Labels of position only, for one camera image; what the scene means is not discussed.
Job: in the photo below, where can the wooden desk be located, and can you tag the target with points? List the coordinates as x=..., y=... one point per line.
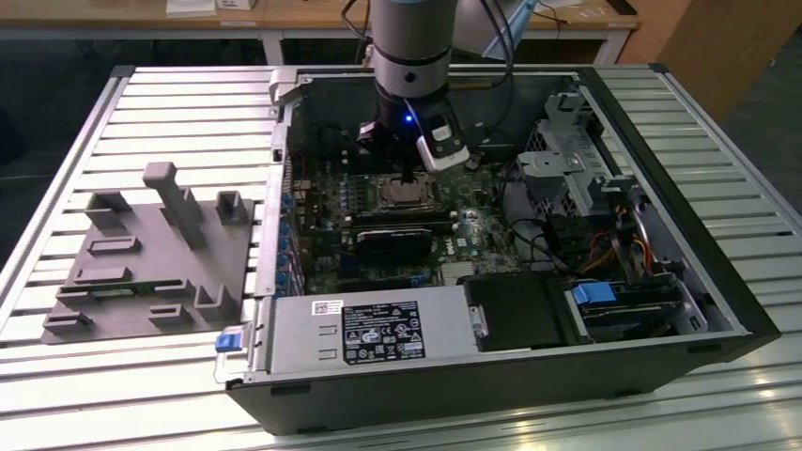
x=126, y=26

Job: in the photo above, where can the hard disk in blue carrier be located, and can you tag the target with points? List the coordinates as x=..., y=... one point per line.
x=626, y=315

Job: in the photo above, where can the silver chipset heatsink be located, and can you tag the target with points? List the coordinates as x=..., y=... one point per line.
x=458, y=272

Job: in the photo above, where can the green motherboard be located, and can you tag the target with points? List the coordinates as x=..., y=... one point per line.
x=488, y=221

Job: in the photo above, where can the grey power supply unit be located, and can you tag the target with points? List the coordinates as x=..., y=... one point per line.
x=300, y=338

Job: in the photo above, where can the grey parts rack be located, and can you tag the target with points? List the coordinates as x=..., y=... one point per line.
x=144, y=263

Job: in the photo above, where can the green RAM stick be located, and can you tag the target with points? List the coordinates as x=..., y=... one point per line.
x=119, y=292

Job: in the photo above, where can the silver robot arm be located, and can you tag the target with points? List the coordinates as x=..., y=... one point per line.
x=407, y=42

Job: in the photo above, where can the black drive box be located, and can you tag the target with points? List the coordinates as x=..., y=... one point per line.
x=514, y=315

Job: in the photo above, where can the perforated metal drive cage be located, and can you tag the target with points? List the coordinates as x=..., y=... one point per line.
x=558, y=164

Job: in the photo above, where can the white box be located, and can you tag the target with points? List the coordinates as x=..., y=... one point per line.
x=188, y=7
x=236, y=4

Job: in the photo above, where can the blue power supply latch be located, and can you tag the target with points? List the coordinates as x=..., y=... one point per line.
x=227, y=340

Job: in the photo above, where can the wooden cabinet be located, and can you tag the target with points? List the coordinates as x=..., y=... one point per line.
x=726, y=47

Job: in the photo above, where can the black and grey PC case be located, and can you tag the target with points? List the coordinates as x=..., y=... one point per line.
x=438, y=404

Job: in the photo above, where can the silver CPU with green edge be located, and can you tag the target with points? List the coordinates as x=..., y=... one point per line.
x=395, y=195

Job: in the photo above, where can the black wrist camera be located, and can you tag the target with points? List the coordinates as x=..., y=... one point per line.
x=367, y=136

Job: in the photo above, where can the CPU socket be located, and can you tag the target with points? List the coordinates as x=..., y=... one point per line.
x=395, y=195

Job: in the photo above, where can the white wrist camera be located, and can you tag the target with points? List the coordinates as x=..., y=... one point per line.
x=444, y=145

